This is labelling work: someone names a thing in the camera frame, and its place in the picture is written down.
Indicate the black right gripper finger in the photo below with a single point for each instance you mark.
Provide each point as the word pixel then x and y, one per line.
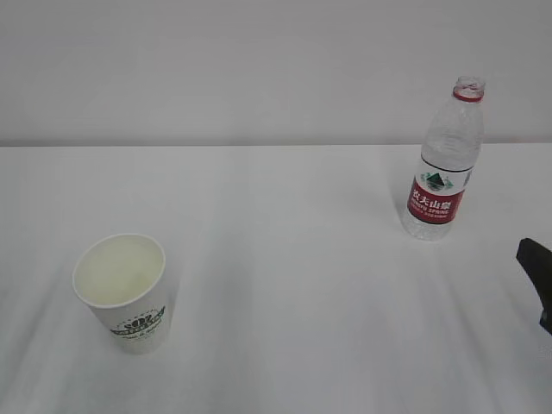
pixel 535 259

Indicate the Nongfu Spring water bottle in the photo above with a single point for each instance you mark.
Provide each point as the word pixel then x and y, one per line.
pixel 448 155

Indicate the white paper cup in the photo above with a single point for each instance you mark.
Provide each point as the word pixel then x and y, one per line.
pixel 121 280

